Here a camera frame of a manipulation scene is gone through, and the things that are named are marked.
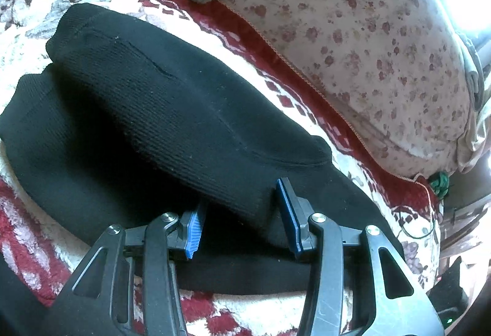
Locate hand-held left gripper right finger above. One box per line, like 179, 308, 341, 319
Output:
275, 177, 446, 336

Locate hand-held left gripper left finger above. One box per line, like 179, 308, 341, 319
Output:
40, 201, 210, 336

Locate black knit pants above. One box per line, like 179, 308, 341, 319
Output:
0, 3, 405, 296

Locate pink floral quilt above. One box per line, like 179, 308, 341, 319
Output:
153, 0, 476, 173

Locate grey white folded cloth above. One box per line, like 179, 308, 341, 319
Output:
456, 33, 488, 110

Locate red white floral blanket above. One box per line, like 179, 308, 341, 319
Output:
0, 0, 442, 336

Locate green cord bundle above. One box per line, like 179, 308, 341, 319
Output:
427, 171, 451, 198

